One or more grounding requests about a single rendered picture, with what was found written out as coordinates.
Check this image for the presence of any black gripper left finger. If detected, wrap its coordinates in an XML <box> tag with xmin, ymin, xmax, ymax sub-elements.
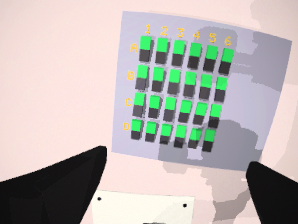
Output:
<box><xmin>0</xmin><ymin>145</ymin><xmax>108</xmax><ymax>224</ymax></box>

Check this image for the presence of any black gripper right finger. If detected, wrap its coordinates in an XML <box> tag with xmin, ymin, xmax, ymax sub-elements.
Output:
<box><xmin>246</xmin><ymin>161</ymin><xmax>298</xmax><ymax>224</ymax></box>

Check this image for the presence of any lavender switch panel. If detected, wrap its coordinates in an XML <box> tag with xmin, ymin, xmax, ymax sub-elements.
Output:
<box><xmin>112</xmin><ymin>11</ymin><xmax>293</xmax><ymax>172</ymax></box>

